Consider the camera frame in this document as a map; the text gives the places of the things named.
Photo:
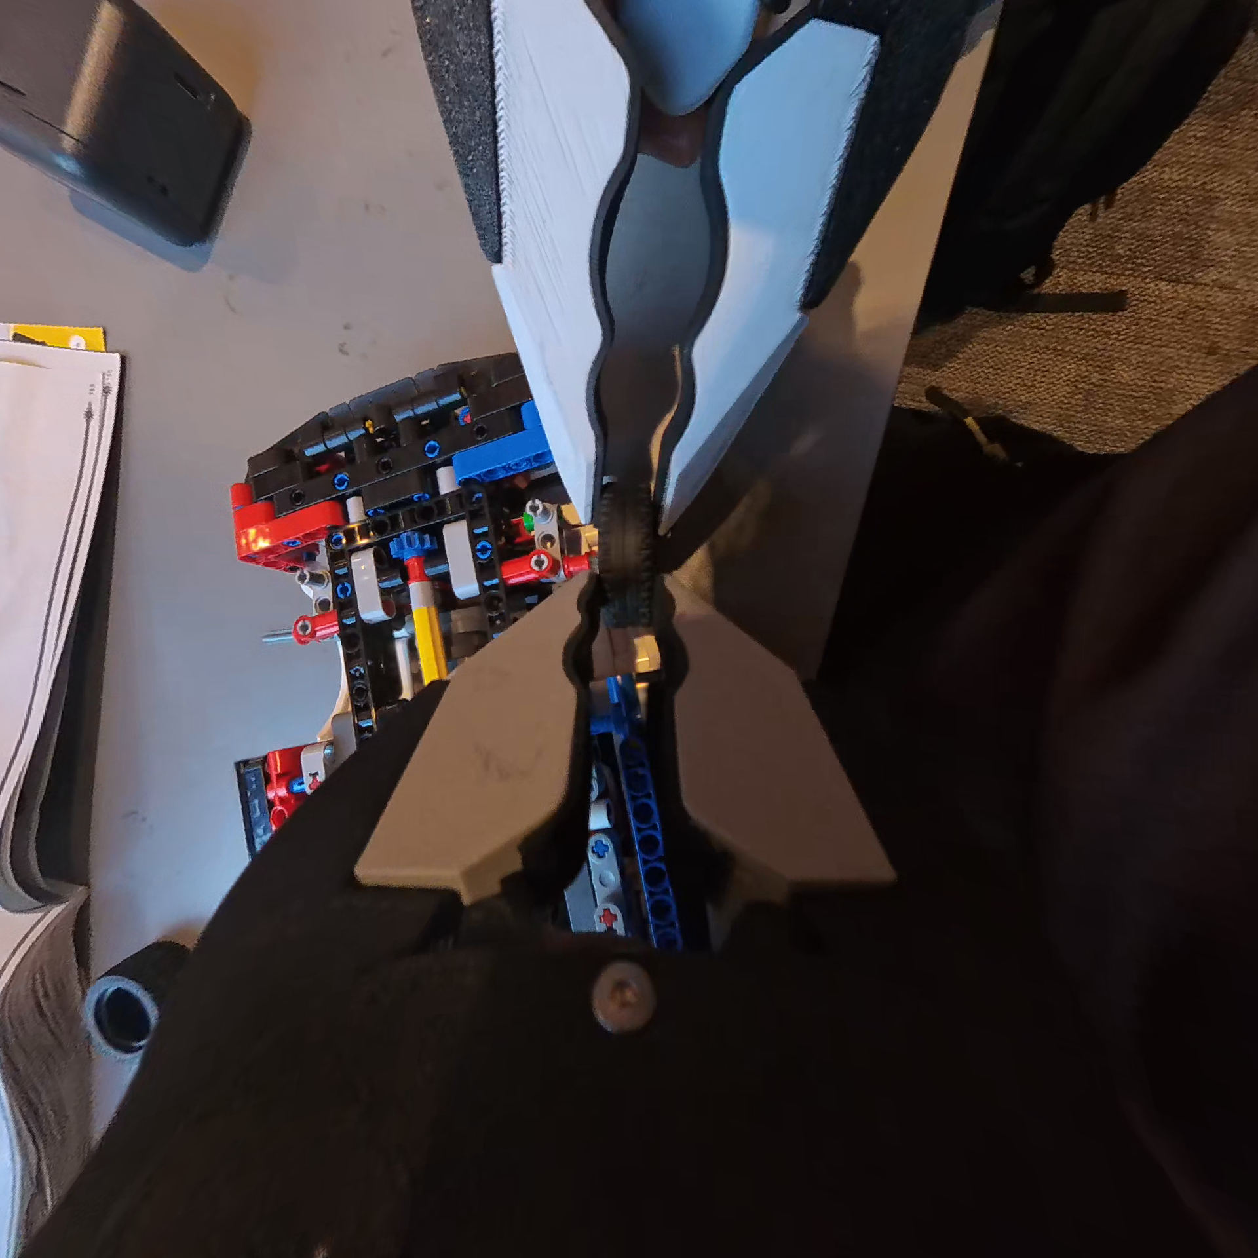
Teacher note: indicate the toy brick car chassis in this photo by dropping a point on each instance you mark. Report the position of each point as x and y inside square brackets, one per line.
[393, 462]

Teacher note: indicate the person's right hand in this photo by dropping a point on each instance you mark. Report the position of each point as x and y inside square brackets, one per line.
[673, 138]

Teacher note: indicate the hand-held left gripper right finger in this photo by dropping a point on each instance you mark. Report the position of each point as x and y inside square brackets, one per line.
[767, 776]

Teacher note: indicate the person's dark brown clothing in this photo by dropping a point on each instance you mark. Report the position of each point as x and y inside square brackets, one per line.
[1082, 688]

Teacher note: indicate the black backpack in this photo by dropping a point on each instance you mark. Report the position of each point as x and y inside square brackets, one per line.
[1062, 119]

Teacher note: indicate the black toy tyre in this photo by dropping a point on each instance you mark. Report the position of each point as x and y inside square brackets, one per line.
[123, 1013]

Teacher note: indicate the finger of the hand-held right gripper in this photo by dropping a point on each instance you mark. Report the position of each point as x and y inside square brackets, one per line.
[776, 197]
[550, 197]

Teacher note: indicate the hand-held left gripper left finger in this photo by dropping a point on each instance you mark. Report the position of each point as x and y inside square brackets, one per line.
[472, 776]

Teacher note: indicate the open instruction booklet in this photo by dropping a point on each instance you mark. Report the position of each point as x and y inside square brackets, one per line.
[50, 492]

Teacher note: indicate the black toy car wheel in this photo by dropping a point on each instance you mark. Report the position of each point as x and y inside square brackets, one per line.
[626, 550]

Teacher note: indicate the dark grey power adapter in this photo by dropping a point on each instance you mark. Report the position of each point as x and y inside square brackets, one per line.
[119, 109]

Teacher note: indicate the grey desk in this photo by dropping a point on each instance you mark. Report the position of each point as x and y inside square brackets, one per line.
[295, 296]

